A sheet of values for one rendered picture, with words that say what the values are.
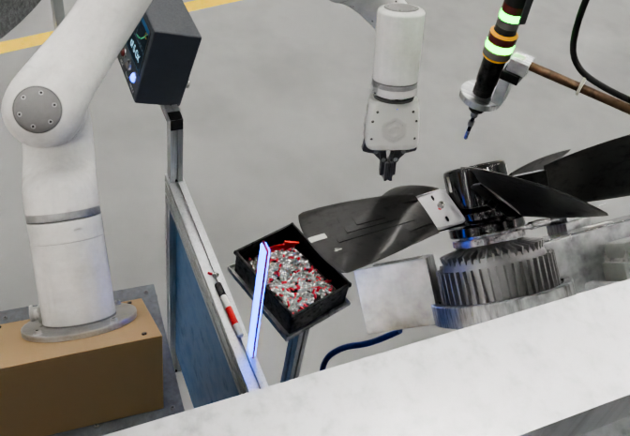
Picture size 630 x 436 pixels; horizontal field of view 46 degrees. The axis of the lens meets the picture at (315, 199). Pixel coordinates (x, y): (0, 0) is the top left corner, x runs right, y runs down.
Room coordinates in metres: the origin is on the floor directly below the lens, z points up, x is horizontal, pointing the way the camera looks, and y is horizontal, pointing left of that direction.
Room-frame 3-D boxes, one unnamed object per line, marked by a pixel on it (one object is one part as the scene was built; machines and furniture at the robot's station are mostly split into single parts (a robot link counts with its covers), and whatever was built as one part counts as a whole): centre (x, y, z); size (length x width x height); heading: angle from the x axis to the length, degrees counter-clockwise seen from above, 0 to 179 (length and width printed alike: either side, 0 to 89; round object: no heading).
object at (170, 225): (1.27, 0.35, 0.39); 0.04 x 0.04 x 0.78; 31
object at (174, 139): (1.27, 0.35, 0.96); 0.03 x 0.03 x 0.20; 31
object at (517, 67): (0.99, -0.24, 1.49); 0.09 x 0.07 x 0.10; 66
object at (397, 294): (0.95, -0.20, 0.98); 0.20 x 0.16 x 0.20; 31
